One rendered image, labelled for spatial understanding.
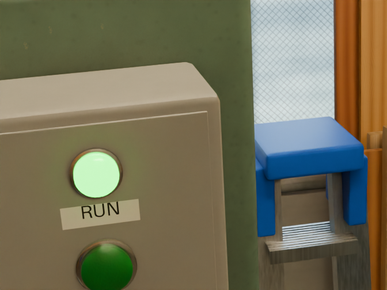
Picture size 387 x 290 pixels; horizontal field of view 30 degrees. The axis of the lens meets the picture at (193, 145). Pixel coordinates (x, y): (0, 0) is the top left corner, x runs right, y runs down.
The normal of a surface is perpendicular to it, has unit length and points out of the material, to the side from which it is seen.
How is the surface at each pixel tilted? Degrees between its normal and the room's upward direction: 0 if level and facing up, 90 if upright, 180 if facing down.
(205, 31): 90
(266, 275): 82
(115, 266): 88
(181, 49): 90
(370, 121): 87
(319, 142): 0
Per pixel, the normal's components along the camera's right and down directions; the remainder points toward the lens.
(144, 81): -0.06, -0.94
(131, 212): 0.18, 0.32
